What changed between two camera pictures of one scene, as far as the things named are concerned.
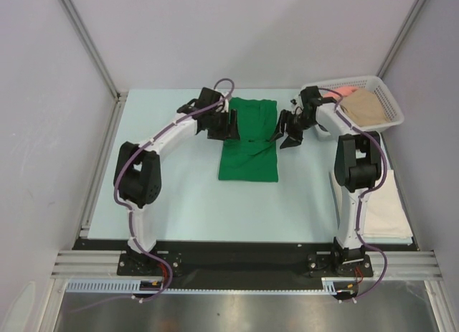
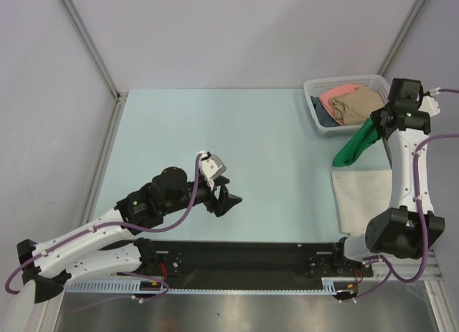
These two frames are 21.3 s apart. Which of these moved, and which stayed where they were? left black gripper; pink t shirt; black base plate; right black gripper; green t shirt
Moved: left black gripper; green t shirt; right black gripper
Stayed: pink t shirt; black base plate
